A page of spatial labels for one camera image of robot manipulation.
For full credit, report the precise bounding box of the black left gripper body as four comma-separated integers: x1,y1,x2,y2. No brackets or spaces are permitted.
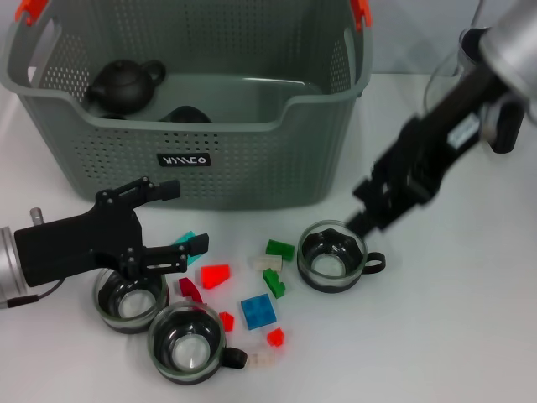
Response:
14,189,143,289

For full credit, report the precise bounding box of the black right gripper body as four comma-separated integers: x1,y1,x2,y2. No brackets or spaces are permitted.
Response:
372,69,507,203

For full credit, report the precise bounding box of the glass teacup black base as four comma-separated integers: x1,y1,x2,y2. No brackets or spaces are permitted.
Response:
92,266,169,335
146,298,248,386
158,105,213,125
296,220,387,294

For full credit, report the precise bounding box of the teal flat building block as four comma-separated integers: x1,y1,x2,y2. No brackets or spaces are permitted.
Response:
173,229,210,264

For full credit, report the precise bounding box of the dark red curved block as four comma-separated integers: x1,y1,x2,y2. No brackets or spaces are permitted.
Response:
178,276,207,306

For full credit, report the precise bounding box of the orange-red slope building block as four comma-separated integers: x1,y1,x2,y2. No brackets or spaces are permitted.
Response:
201,263,232,290

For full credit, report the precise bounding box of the grey perforated storage bin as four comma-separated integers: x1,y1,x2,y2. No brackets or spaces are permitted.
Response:
0,0,374,211

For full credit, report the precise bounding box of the blue square building block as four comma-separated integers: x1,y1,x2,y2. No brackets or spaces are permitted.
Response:
239,293,279,331

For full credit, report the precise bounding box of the green building brick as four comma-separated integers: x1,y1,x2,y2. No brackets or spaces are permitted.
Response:
266,238,296,261
263,268,286,298

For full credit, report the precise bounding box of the white building brick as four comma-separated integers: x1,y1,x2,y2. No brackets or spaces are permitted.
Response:
247,351,276,369
253,254,284,272

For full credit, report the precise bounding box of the black clay teapot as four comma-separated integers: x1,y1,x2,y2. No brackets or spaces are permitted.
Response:
86,58,167,114

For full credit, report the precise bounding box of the glass pitcher black handle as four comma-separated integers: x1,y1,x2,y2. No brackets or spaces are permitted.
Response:
423,27,525,155

